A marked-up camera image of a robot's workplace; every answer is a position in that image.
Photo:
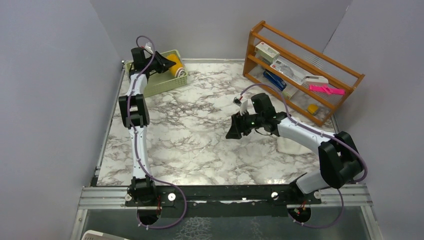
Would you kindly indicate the white basket at bottom edge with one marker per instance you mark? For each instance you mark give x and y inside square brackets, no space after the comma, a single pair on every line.
[97,235]

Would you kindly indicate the white device on shelf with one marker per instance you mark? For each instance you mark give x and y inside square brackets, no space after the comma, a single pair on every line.
[315,80]

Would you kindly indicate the white towel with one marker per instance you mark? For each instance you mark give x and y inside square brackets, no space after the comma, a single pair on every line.
[293,145]

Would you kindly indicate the light green plastic basket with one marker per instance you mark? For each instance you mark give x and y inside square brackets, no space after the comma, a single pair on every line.
[159,83]

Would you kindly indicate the yellow brown bear towel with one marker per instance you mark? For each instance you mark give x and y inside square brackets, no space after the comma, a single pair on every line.
[178,69]

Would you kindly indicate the yellow grey sponge block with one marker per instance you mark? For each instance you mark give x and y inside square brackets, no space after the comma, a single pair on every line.
[313,109]

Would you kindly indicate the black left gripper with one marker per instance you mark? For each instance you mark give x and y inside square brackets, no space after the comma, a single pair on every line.
[162,64]

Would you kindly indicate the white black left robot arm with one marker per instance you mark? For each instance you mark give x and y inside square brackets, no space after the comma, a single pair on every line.
[135,117]

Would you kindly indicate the orange wooden shelf rack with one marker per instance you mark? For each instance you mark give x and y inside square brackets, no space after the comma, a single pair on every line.
[299,97]

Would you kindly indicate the pink clip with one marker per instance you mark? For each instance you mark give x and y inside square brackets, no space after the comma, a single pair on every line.
[327,90]

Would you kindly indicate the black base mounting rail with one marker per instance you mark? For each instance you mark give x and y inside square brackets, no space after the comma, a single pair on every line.
[223,201]

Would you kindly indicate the blue flat object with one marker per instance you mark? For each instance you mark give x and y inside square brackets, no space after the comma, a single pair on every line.
[275,80]

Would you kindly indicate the white green small box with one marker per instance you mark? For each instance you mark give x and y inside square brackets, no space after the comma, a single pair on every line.
[266,53]

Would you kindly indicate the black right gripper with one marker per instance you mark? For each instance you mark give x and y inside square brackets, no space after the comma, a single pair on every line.
[237,127]

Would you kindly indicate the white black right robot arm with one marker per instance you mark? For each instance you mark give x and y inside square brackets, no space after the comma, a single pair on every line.
[338,157]

